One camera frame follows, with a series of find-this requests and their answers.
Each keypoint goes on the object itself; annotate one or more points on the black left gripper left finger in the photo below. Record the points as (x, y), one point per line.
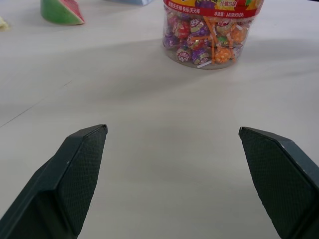
(62, 189)

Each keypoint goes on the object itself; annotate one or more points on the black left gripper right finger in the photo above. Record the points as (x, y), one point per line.
(276, 184)

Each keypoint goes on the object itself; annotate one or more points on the clear plastic lollipop tub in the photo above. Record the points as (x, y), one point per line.
(203, 32)

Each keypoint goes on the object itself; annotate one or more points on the pale yellow object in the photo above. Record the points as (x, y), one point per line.
(3, 24)

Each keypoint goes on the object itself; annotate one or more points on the watermelon slice toy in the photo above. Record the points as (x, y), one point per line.
(61, 12)

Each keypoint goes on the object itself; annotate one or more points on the light blue object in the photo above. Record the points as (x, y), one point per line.
(132, 2)

